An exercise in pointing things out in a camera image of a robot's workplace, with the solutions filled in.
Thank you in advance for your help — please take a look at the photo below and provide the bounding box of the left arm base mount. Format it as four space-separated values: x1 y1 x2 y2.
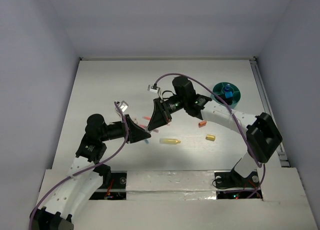
90 171 127 201

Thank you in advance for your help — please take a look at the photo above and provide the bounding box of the thin pink purple pen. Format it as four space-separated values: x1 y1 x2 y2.
139 124 159 133

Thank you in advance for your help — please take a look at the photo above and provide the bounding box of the yellow marker cap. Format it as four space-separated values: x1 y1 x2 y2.
205 134 216 142

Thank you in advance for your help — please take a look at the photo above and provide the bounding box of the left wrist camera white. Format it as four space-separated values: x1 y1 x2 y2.
115 100 129 115

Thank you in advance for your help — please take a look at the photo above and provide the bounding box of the blue black highlighter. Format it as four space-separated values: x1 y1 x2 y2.
224 91 233 101

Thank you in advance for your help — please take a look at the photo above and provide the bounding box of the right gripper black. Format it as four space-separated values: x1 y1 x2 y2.
147 95 187 131

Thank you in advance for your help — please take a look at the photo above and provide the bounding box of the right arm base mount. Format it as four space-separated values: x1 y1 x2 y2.
211 165 266 200

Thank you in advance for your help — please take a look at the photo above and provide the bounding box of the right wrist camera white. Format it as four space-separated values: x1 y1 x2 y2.
147 83 163 100

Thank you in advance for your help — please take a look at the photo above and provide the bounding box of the teal round pen holder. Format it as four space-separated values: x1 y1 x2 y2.
212 82 241 109

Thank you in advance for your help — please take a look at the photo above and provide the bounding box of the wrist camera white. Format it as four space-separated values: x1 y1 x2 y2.
115 100 129 115
147 83 163 100

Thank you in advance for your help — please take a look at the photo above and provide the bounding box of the yellow translucent marker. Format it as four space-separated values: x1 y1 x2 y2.
159 138 181 145

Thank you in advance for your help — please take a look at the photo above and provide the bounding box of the thin orange pen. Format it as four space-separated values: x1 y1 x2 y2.
142 115 171 127

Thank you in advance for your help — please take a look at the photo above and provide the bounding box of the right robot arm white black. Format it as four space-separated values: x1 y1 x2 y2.
147 74 283 186

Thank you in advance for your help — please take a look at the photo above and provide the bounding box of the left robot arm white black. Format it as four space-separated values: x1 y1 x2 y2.
28 114 151 230

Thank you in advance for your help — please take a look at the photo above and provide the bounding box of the orange marker cap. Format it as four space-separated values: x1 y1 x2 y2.
198 120 207 128

